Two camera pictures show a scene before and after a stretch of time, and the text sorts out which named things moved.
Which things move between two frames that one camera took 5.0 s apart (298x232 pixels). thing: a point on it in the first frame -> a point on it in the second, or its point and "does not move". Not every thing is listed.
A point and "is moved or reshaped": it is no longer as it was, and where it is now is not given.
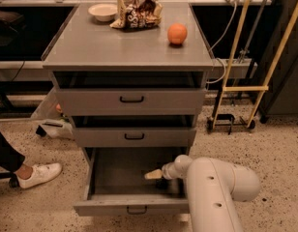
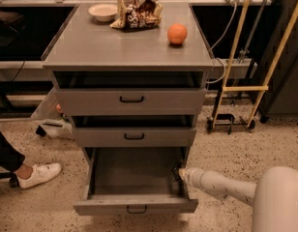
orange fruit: x=177 y=33 does not move
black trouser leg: x=6 y=155 does not move
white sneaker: x=41 y=173 does not move
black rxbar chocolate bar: x=162 y=184 is moved or reshaped
